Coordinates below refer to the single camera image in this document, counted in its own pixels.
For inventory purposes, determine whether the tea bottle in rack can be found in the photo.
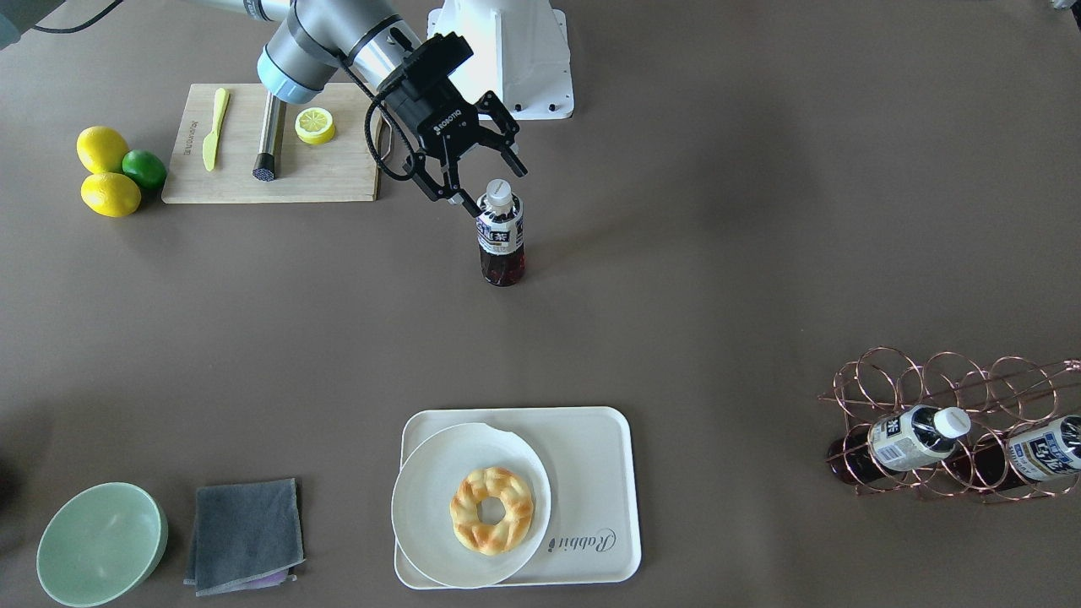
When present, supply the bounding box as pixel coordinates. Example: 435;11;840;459
972;415;1080;491
827;404;972;486

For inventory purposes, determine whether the green lime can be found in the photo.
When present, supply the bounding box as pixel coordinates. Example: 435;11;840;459
121;149;166;190

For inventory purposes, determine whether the yellow lemon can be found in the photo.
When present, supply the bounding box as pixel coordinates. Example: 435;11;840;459
76;125;130;174
80;172;143;219

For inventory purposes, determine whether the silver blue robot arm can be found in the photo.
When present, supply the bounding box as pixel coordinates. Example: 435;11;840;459
211;1;528;219

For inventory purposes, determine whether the white round plate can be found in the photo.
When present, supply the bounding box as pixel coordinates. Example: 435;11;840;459
391;423;552;589

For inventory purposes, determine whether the mint green bowl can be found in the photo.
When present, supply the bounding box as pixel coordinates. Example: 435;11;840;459
37;483;169;607

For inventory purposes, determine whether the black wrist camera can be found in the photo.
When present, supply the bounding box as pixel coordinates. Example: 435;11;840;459
378;32;473;100

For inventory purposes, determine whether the wooden cutting board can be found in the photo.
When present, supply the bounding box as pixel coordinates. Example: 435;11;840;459
161;82;381;204

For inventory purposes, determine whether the tea bottle white cap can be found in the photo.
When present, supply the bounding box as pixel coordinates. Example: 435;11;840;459
476;179;526;287

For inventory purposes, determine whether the cream serving tray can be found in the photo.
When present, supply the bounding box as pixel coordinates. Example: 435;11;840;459
395;405;641;589

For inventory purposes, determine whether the braided ring pastry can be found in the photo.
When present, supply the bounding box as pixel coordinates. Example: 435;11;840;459
449;467;535;556

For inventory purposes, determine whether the grey folded cloth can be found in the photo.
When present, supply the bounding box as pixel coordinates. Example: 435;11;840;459
184;478;306;596

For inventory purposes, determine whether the yellow plastic knife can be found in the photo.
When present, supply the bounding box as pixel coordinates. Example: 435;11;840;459
202;85;231;172

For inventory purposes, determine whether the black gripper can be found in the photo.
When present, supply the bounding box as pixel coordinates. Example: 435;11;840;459
381;61;529;219

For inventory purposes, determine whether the half lemon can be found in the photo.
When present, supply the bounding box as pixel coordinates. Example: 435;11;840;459
294;107;336;145

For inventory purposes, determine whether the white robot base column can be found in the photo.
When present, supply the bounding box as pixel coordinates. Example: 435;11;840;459
427;1;575;121

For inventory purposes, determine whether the steel muddler black tip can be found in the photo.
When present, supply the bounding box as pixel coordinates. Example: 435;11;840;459
252;92;286;183

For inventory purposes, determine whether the copper wire bottle rack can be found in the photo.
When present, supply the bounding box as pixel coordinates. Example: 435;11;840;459
820;346;1078;504

